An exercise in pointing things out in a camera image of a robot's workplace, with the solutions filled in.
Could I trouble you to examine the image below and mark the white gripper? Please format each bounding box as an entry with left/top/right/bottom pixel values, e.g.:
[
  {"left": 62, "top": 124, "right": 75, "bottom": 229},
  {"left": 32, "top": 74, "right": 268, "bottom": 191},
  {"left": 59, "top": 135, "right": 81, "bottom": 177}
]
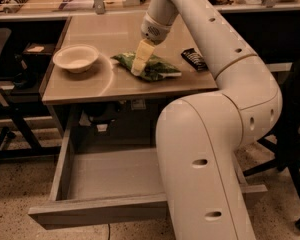
[{"left": 131, "top": 13, "right": 172, "bottom": 76}]

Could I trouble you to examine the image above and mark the green jalapeno chip bag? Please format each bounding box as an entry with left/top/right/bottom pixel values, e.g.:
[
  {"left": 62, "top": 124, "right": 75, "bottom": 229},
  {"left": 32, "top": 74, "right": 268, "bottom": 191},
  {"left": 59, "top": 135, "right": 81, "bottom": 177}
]
[{"left": 112, "top": 52, "right": 182, "bottom": 82}]

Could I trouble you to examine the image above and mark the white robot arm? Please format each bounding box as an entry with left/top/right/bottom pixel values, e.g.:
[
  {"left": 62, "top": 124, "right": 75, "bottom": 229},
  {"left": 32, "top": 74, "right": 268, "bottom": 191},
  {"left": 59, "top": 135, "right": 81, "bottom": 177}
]
[{"left": 141, "top": 0, "right": 282, "bottom": 240}]

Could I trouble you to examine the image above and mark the grey drawer cabinet desk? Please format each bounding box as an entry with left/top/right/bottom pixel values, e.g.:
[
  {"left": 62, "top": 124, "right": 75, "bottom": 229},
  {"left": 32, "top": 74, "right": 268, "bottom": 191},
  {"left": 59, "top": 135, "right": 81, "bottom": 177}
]
[{"left": 42, "top": 12, "right": 216, "bottom": 132}]

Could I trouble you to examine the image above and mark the grey open top drawer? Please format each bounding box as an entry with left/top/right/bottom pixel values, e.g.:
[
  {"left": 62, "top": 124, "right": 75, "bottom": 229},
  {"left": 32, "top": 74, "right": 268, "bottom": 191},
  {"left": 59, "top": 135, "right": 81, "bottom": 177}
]
[{"left": 29, "top": 114, "right": 266, "bottom": 228}]

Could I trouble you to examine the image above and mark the black snack bar wrapper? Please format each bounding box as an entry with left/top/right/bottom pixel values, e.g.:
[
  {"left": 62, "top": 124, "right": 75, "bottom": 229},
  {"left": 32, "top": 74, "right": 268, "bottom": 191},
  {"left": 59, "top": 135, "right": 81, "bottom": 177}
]
[{"left": 181, "top": 48, "right": 208, "bottom": 71}]

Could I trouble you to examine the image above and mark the white paper bowl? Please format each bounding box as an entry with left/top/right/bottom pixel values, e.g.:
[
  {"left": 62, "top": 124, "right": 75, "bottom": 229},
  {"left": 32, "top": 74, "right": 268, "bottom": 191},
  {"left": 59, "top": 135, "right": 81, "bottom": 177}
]
[{"left": 53, "top": 44, "right": 99, "bottom": 73}]

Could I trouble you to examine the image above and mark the black box under bench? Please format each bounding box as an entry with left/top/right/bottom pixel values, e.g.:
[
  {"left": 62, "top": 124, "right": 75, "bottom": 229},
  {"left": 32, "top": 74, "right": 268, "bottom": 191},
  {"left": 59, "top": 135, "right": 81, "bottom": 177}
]
[{"left": 22, "top": 43, "right": 55, "bottom": 72}]

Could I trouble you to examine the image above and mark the black coiled tool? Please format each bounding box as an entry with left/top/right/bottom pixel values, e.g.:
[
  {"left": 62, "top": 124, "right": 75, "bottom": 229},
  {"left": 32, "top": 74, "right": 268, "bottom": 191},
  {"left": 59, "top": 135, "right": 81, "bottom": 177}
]
[{"left": 3, "top": 0, "right": 29, "bottom": 13}]

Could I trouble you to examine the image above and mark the grey office chair left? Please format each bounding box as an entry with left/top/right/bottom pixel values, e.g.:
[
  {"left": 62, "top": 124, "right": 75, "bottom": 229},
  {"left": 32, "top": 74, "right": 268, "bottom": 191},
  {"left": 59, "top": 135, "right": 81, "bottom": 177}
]
[{"left": 0, "top": 28, "right": 60, "bottom": 160}]

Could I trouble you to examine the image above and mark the black office chair right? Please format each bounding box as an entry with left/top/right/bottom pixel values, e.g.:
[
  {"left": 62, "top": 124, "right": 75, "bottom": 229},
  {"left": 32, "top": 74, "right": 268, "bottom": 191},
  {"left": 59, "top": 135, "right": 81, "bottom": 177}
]
[{"left": 243, "top": 60, "right": 300, "bottom": 231}]

